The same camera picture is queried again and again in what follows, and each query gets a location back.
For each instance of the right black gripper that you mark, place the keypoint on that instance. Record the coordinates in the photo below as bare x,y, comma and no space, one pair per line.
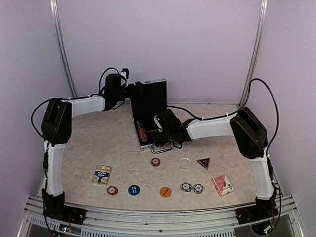
158,141

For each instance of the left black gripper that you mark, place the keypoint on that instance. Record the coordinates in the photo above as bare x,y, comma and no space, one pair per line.
139,91

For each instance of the aluminium poker chip case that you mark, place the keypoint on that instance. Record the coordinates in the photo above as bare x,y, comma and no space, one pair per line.
144,107

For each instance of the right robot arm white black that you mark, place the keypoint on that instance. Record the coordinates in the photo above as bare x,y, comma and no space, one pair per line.
252,141

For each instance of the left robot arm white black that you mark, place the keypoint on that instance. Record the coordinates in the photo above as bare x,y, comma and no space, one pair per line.
56,130

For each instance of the chip row in case back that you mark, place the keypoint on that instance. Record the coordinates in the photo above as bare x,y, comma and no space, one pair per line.
141,131

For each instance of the red poker chip stack centre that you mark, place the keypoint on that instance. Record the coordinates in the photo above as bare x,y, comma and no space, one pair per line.
155,162

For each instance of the clear round dealer button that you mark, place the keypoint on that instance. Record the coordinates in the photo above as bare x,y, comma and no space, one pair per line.
185,163

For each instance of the black pink triangular button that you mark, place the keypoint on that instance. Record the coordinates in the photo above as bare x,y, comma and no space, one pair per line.
204,162

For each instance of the orange big blind button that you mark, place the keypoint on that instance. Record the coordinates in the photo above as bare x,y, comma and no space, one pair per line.
165,192

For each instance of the blue white poker chip stack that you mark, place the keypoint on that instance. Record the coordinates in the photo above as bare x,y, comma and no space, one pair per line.
186,187

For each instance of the blue small blind button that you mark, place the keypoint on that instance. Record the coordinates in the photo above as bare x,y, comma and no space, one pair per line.
134,190

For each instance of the blue playing card box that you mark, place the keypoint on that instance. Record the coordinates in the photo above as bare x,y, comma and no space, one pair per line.
102,174

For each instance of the red poker chip front left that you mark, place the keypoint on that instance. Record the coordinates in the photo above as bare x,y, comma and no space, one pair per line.
112,190

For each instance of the red playing card deck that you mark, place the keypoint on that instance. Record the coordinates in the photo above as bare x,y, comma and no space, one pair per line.
222,185

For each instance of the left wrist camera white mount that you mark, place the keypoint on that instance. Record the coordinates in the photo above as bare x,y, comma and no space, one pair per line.
125,75

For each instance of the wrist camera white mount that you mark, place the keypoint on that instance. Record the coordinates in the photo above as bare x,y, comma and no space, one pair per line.
156,121
125,75

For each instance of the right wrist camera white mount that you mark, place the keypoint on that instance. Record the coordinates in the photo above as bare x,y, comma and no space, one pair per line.
156,121

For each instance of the aluminium front rail frame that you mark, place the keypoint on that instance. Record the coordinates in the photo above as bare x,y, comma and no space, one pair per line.
107,222

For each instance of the left aluminium corner post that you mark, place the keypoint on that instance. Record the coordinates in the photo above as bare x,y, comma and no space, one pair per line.
58,30

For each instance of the aluminium corner post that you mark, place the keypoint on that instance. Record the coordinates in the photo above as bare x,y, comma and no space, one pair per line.
58,30
256,49

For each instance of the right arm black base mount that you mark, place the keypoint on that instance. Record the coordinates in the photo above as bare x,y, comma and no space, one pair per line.
252,213

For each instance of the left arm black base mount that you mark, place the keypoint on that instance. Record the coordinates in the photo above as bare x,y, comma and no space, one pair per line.
69,214

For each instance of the right aluminium corner post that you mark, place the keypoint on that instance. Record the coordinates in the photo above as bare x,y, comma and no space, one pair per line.
256,49

